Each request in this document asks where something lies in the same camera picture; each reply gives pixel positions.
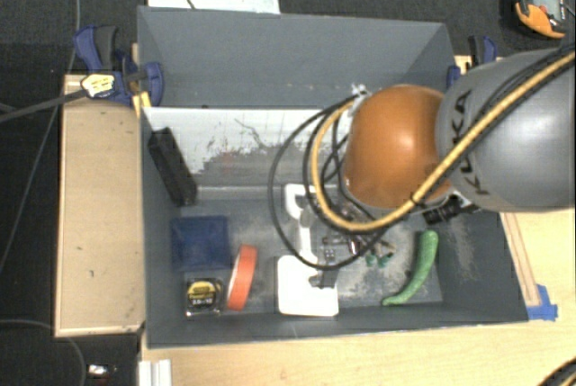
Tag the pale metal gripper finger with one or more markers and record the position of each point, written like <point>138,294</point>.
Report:
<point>330,267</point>

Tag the green toy cucumber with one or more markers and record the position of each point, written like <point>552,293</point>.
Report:
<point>420,267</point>

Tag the orange tape roll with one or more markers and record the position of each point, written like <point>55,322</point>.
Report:
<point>240,280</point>

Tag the yellow and black tape measure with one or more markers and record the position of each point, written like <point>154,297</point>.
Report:
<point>203,296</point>

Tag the black flat block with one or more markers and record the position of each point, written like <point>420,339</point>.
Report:
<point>173,168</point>

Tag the grey metal bin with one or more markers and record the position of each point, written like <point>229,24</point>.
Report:
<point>252,60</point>

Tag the pale wood board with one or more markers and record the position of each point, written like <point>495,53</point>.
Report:
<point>101,218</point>

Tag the black cylinder on white bracket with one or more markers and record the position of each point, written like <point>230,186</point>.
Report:
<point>443,213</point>

